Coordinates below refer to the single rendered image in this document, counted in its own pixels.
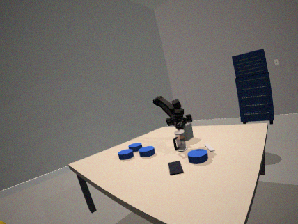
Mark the light grey flat bar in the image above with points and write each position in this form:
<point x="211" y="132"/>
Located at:
<point x="209" y="147"/>

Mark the blue disc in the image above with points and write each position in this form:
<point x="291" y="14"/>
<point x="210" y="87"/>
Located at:
<point x="146" y="151"/>
<point x="125" y="154"/>
<point x="197" y="156"/>
<point x="135" y="147"/>

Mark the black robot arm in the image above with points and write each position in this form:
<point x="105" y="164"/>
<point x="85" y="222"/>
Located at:
<point x="172" y="109"/>

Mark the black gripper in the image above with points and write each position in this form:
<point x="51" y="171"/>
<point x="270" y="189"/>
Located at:
<point x="179" y="118"/>

